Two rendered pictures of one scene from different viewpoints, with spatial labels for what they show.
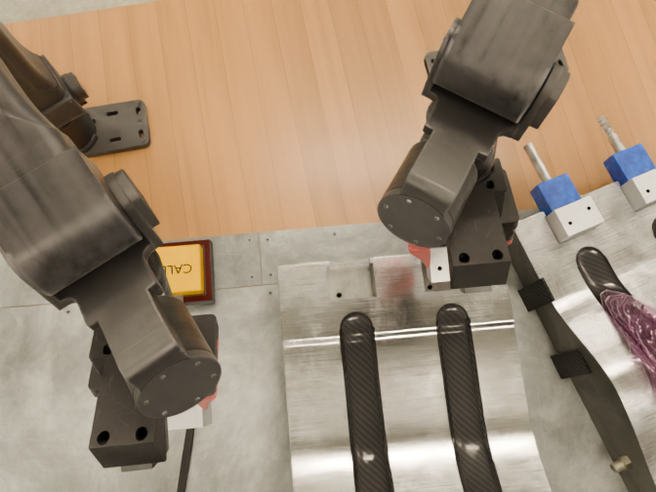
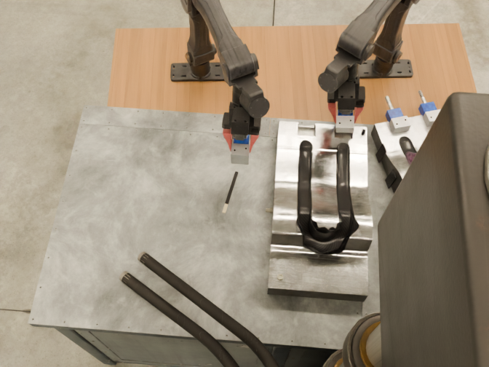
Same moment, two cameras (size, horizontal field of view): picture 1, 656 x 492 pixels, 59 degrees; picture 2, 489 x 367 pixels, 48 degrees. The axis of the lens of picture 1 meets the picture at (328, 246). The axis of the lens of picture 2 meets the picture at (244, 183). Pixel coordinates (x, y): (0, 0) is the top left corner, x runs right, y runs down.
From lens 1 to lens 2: 1.06 m
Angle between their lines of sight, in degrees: 13
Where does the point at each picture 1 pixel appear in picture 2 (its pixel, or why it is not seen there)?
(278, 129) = (284, 81)
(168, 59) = not seen: hidden behind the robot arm
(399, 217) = (324, 81)
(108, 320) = (244, 87)
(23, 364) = (171, 150)
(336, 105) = (310, 76)
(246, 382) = (257, 170)
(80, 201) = (244, 55)
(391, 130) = not seen: hidden behind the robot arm
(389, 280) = (321, 132)
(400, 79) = not seen: hidden behind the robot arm
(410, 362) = (324, 160)
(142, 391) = (251, 103)
